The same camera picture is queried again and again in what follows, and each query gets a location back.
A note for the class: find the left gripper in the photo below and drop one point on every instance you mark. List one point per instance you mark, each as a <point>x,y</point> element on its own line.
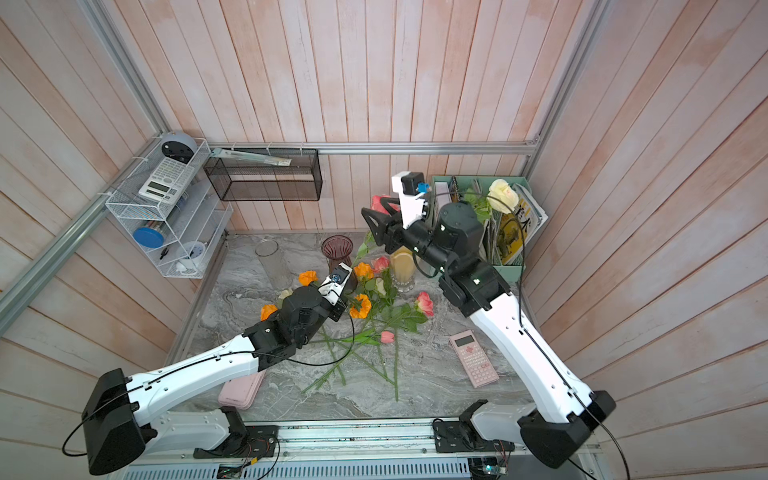
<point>339,309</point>

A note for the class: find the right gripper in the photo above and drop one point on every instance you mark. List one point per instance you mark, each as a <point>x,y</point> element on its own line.
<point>391,230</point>

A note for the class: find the orange marigold flower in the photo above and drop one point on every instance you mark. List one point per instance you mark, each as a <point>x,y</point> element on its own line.
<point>357,308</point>

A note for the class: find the cream white rose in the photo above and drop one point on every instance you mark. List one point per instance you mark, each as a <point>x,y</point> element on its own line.
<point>501,198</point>

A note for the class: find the pink rose flower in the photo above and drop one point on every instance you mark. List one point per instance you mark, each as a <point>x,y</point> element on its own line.
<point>383,204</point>

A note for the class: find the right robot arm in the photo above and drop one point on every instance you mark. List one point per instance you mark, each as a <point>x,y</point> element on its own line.
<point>565,411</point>

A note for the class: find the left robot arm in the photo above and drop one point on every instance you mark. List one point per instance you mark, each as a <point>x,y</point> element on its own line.
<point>128,416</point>

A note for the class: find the yellow glass vase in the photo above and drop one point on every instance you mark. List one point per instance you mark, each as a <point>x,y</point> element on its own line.
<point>402,269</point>

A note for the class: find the small orange rose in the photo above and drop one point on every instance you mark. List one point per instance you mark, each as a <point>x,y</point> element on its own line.
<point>308,278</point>

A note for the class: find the large orange rose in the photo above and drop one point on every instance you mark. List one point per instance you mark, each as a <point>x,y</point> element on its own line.
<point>267,311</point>

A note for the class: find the pink rose near vase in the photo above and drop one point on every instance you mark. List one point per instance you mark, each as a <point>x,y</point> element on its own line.
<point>381,264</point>

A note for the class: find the orange rose by vase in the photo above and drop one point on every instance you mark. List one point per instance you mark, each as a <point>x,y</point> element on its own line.
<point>364,271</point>

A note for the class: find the purple glass vase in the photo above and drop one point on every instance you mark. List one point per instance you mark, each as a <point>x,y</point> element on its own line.
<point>338,249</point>

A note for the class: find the pink rose right side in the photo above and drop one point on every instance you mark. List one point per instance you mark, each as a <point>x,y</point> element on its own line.
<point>424,304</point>

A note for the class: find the clear glass vase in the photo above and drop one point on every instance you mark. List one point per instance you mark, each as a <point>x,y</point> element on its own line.
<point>273,262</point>

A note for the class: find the green file organizer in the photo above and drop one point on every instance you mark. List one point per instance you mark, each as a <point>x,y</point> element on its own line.
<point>448,188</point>

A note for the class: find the pink tulip flower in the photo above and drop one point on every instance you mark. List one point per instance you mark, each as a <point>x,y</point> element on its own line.
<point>387,337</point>

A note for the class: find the yellow magazine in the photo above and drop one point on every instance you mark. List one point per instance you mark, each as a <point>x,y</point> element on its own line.
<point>516,229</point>

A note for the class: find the pink pencil case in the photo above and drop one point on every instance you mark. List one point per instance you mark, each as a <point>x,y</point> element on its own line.
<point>241,392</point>

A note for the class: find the pink calculator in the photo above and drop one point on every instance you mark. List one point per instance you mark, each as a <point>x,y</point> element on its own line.
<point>473,358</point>

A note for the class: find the blue lid jar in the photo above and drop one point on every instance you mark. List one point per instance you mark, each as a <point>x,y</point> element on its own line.
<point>150,234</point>

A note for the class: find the white calculator on shelf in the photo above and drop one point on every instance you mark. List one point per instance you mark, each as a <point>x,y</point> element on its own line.
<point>167,182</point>

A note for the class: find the round black white device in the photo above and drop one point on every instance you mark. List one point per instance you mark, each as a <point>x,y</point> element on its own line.
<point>178,146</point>

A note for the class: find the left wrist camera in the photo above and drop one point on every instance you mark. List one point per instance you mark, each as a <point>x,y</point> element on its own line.
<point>342,280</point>

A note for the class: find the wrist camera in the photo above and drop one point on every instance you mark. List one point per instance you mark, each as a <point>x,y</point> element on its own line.
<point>411,188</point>
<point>342,280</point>

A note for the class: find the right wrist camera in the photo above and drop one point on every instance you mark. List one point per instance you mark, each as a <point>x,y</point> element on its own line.
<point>411,188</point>

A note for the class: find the black wire basket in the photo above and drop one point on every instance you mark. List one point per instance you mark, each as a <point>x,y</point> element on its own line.
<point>265,174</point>

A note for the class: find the white wire shelf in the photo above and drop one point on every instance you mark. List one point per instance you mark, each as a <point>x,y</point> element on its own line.
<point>199,214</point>

